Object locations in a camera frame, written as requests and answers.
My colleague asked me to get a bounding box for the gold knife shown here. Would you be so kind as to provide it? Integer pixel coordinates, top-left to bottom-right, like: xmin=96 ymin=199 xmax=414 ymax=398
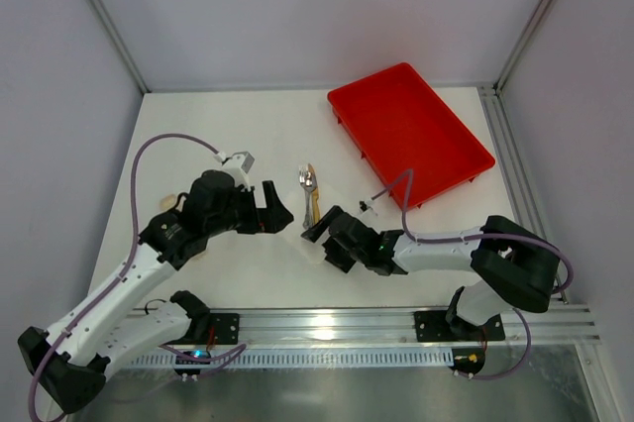
xmin=308 ymin=163 xmax=322 ymax=224

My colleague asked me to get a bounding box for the white paper napkin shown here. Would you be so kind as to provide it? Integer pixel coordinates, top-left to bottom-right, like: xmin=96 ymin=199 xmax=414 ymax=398
xmin=281 ymin=184 xmax=350 ymax=264

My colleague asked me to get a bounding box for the silver spoon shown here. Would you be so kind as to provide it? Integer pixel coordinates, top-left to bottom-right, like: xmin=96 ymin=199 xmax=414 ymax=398
xmin=300 ymin=166 xmax=316 ymax=230

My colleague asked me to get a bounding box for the silver fork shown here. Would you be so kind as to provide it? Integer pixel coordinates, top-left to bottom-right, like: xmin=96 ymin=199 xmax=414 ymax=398
xmin=298 ymin=165 xmax=312 ymax=230

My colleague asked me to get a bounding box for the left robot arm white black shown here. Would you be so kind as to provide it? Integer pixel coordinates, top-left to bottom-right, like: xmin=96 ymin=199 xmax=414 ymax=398
xmin=18 ymin=170 xmax=293 ymax=419

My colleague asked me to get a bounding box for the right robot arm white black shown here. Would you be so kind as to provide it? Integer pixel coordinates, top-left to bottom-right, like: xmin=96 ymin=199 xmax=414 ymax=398
xmin=301 ymin=206 xmax=561 ymax=341

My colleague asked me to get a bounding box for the wooden utensil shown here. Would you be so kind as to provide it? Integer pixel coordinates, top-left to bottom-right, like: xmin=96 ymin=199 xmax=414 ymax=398
xmin=158 ymin=193 xmax=208 ymax=262

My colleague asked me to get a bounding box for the red plastic tray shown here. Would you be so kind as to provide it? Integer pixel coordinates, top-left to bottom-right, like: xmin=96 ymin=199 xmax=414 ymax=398
xmin=327 ymin=62 xmax=495 ymax=210

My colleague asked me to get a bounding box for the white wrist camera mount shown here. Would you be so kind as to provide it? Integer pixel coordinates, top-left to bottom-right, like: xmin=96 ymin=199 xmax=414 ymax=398
xmin=359 ymin=199 xmax=378 ymax=217

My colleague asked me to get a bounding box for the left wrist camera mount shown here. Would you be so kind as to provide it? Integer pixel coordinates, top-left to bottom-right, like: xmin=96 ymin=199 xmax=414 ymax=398
xmin=215 ymin=152 xmax=255 ymax=188

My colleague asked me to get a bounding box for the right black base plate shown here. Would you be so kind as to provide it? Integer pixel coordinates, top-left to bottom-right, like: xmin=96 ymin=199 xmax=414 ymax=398
xmin=413 ymin=310 xmax=506 ymax=343

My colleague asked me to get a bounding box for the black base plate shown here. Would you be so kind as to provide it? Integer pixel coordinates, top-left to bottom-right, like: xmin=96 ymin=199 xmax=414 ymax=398
xmin=413 ymin=310 xmax=506 ymax=343
xmin=184 ymin=312 xmax=240 ymax=347

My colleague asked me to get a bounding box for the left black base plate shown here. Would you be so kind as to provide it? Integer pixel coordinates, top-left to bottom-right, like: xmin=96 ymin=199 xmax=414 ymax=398
xmin=184 ymin=312 xmax=240 ymax=347

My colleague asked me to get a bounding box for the slotted white cable duct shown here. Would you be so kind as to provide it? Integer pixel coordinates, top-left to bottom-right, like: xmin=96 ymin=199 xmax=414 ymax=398
xmin=127 ymin=347 xmax=454 ymax=370

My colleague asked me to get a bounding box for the right side aluminium rail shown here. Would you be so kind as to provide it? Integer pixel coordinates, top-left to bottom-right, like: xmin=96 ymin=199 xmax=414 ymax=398
xmin=477 ymin=85 xmax=569 ymax=304

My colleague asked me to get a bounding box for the aluminium rail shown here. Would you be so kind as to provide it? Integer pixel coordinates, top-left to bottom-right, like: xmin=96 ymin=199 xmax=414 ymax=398
xmin=477 ymin=85 xmax=569 ymax=304
xmin=234 ymin=300 xmax=601 ymax=348

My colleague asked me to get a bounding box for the aluminium front rail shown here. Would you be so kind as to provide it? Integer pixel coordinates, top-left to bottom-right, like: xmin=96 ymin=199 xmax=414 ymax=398
xmin=234 ymin=300 xmax=601 ymax=348

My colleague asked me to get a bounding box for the left aluminium frame post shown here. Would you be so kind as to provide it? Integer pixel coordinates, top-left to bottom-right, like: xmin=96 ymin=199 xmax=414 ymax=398
xmin=85 ymin=0 xmax=151 ymax=94

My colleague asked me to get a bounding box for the aluminium frame post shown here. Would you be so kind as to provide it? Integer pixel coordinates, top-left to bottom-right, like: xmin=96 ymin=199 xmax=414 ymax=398
xmin=493 ymin=0 xmax=557 ymax=94
xmin=85 ymin=0 xmax=151 ymax=94

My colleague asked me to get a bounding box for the right aluminium frame post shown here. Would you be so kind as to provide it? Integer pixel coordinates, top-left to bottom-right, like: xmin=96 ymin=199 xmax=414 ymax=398
xmin=493 ymin=0 xmax=557 ymax=94

